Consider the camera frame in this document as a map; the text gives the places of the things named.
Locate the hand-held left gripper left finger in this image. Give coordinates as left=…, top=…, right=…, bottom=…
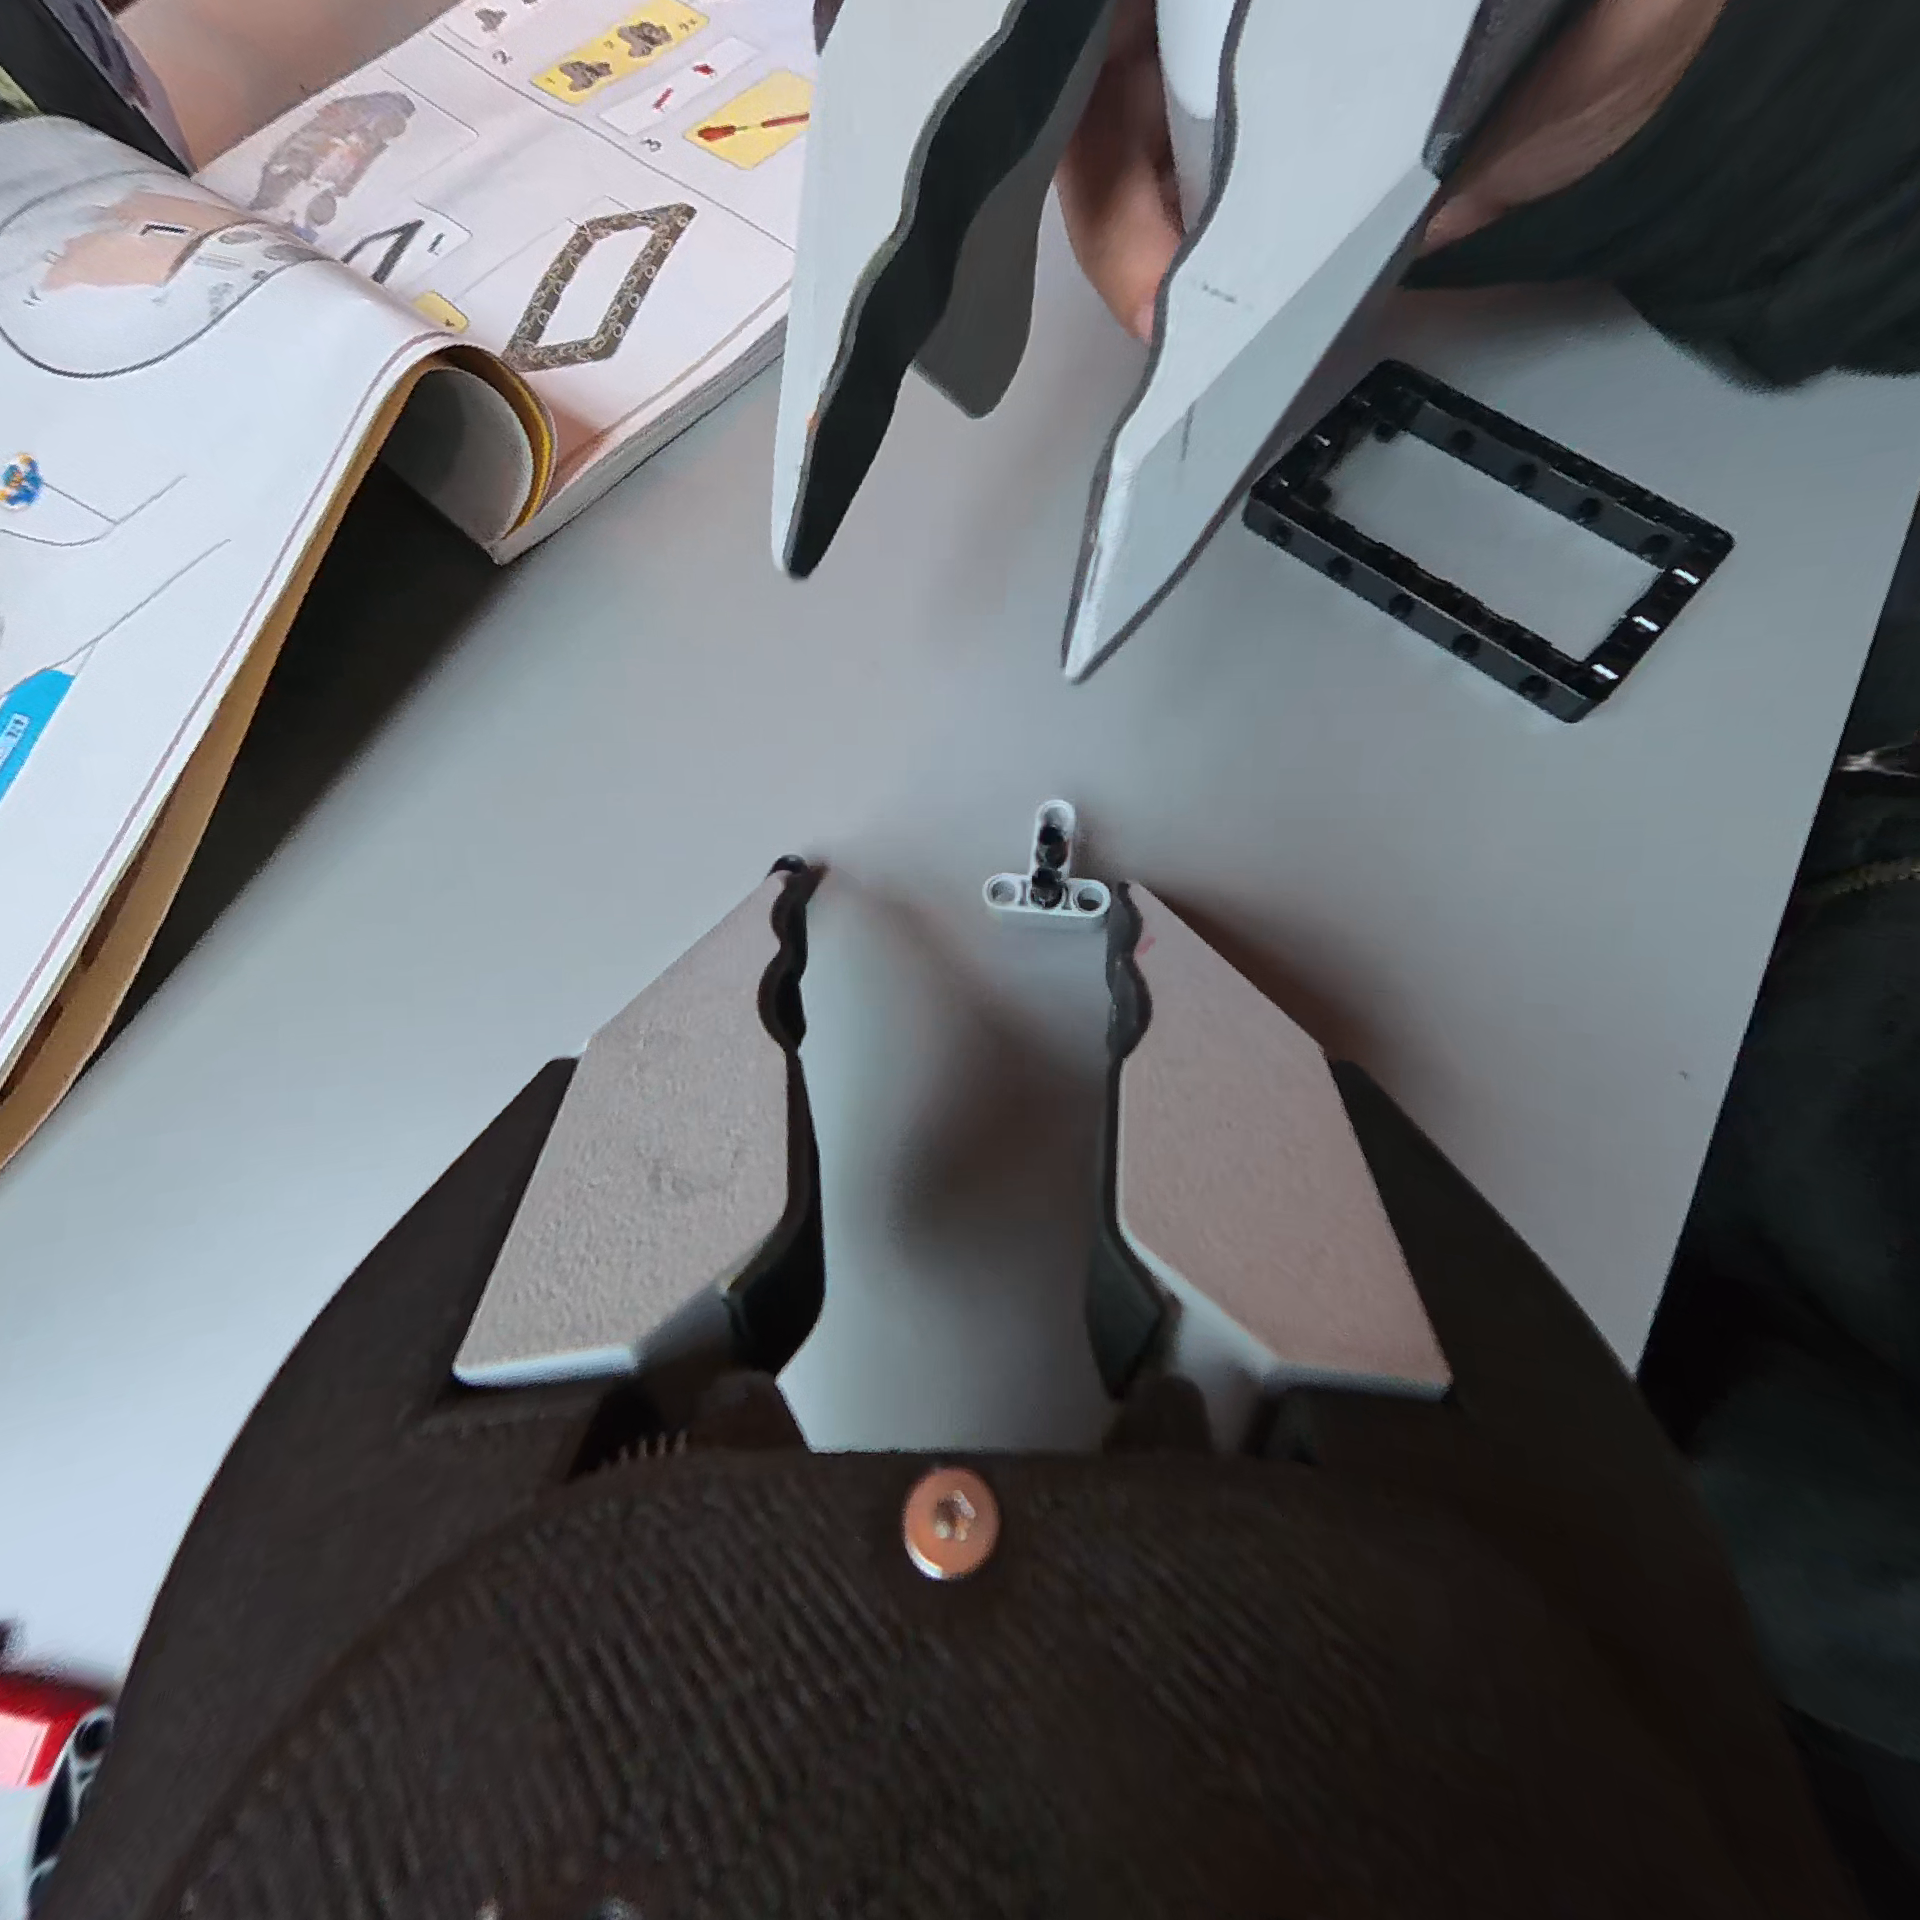
left=449, top=866, right=827, bottom=1383

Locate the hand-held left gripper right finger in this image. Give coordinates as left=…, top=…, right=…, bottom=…
left=1083, top=880, right=1456, bottom=1397

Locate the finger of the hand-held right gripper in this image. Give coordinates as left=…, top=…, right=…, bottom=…
left=768, top=0, right=1122, bottom=583
left=1058, top=0, right=1592, bottom=684

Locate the grey T-shaped lego beam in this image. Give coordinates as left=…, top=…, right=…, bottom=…
left=982, top=800, right=1115, bottom=922

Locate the person's right forearm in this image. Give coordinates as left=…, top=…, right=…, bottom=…
left=1409, top=0, right=1920, bottom=383

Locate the lego instruction booklet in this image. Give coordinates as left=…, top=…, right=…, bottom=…
left=0, top=0, right=818, bottom=1173

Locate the pile of lego pieces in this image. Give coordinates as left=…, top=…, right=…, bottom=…
left=0, top=1628, right=120, bottom=1862

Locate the person's right hand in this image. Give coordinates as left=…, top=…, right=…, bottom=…
left=1048, top=0, right=1729, bottom=346

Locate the person's dark jacket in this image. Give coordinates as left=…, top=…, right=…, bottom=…
left=1634, top=496, right=1920, bottom=1920

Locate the black rectangular lego frame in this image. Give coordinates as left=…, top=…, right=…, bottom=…
left=1240, top=358, right=1736, bottom=724

